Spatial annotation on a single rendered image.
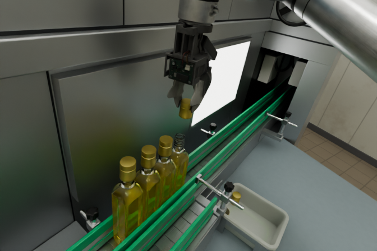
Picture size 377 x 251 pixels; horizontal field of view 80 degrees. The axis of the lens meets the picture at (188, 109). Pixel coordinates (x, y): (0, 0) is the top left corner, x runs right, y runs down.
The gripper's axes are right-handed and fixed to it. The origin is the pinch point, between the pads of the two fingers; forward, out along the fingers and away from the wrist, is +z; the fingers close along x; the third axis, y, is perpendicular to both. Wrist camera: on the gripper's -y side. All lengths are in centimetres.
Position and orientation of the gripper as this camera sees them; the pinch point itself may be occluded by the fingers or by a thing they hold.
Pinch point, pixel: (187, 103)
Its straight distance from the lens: 57.0
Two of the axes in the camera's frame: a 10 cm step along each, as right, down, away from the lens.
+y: -4.3, 4.0, -8.1
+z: -1.4, 8.6, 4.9
